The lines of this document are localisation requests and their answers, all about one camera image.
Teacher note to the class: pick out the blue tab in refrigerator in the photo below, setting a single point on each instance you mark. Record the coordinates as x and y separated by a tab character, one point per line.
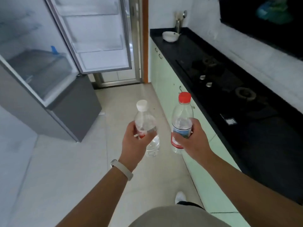
54	50

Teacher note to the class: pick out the light green kitchen cabinet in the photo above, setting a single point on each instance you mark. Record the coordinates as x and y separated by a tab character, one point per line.
165	82

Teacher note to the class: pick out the person's right hand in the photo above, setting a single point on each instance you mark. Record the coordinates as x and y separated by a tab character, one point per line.
195	144

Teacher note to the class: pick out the person's left hand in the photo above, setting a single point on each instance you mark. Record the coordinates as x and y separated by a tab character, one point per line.
132	146

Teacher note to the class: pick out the person's left thumb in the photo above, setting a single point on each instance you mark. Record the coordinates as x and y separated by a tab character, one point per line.
149	138

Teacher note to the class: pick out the silver cooktop knob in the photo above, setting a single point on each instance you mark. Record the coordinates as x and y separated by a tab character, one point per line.
209	84
202	77

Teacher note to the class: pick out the white sticker on cooktop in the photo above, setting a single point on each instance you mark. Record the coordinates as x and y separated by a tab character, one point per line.
230	121

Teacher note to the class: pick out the open refrigerator door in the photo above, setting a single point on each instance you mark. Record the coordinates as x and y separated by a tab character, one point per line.
94	37

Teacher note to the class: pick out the white wristband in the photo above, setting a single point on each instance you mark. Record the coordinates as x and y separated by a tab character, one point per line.
123	169

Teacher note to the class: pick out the metal spoon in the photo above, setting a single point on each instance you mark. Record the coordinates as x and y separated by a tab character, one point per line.
184	14

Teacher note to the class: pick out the beige shirt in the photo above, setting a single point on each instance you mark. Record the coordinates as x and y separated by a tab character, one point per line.
177	218

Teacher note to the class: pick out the black glass gas cooktop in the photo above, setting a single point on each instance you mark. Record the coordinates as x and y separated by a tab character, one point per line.
224	80

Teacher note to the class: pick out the orange wooden door frame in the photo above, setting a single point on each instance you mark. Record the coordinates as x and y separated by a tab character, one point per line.
145	40

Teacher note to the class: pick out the person's right thumb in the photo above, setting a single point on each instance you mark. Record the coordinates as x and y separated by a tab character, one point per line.
178	139

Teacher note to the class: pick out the person's left forearm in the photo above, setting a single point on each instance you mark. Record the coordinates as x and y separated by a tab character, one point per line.
99	200

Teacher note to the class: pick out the metal utensil holder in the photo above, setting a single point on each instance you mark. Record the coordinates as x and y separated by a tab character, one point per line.
178	27

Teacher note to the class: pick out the white bowl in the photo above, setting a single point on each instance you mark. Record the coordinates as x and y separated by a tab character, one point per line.
170	36

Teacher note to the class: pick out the red-capped clear water bottle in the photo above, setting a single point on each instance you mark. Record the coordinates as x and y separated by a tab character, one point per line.
182	115

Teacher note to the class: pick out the white-capped clear water bottle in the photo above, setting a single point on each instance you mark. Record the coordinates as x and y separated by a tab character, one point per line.
145	121

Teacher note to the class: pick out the round gas burner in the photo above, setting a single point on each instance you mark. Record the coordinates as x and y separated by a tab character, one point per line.
210	61
245	93

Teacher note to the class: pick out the grey refrigerator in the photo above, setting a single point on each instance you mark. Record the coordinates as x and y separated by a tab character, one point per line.
71	111

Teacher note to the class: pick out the white shoe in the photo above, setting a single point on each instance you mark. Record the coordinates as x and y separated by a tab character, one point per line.
180	198

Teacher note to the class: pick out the metal sliding door frame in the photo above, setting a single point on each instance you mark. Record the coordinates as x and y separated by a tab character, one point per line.
136	44

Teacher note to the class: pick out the clear refrigerator drawer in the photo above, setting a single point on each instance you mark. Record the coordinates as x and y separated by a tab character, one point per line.
45	70

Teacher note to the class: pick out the person's right forearm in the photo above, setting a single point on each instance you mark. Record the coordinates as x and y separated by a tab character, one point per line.
248	196

